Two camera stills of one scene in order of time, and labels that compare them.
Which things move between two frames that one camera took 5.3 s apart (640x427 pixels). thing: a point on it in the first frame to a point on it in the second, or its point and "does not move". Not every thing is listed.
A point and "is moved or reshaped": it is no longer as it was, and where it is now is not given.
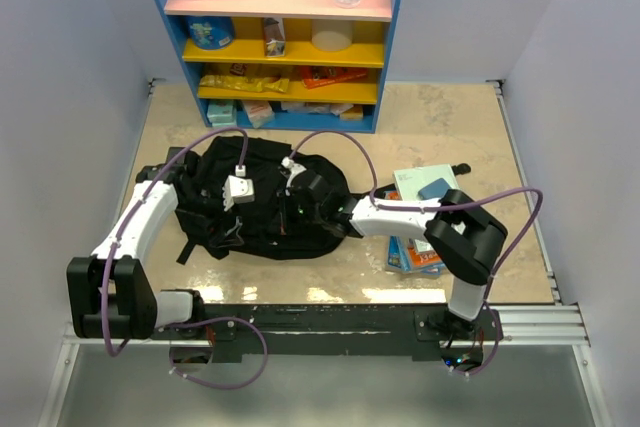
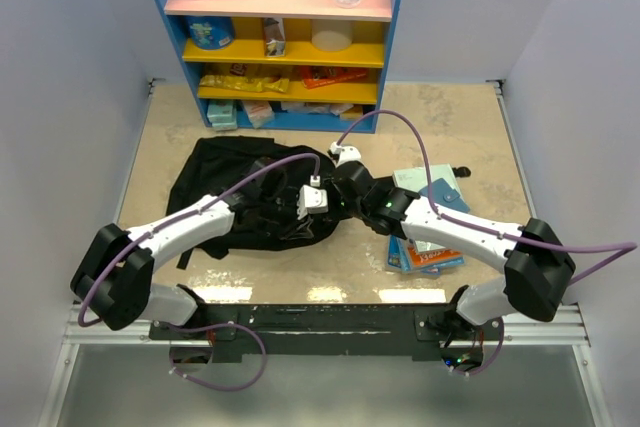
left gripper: x=216 y=222 to x=293 y=198
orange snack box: x=315 y=76 does not move
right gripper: x=292 y=197 to x=339 y=212
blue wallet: x=436 y=189 does not move
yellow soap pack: x=354 y=113 does not move
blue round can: x=209 y=32 does not move
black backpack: x=235 y=200 is moved or reshaped
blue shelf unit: x=271 y=49 does not move
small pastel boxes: x=222 y=113 does not move
